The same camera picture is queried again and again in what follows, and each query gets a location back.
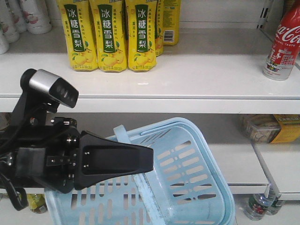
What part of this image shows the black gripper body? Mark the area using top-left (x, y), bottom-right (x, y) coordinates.
top-left (0, 117), bottom-right (80, 194)

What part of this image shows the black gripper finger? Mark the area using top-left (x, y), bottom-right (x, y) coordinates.
top-left (74, 131), bottom-right (154, 190)

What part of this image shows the light blue plastic basket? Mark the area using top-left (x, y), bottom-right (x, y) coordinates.
top-left (45, 117), bottom-right (235, 225)

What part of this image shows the red coca cola aluminium bottle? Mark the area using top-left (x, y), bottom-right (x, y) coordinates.
top-left (262, 0), bottom-right (300, 81)

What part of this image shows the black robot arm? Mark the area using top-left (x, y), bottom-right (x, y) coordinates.
top-left (0, 117), bottom-right (154, 210)

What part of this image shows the yellow pear drink bottle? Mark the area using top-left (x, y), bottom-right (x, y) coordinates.
top-left (125, 0), bottom-right (157, 72)
top-left (90, 0), bottom-right (128, 73)
top-left (56, 0), bottom-right (98, 72)

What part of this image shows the clear water bottle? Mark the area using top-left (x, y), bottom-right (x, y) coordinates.
top-left (243, 194), bottom-right (276, 221)

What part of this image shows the clear cookie box yellow label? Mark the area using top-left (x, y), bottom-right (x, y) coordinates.
top-left (240, 114), bottom-right (300, 143)

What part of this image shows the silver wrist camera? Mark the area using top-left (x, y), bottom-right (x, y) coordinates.
top-left (20, 68), bottom-right (79, 108)

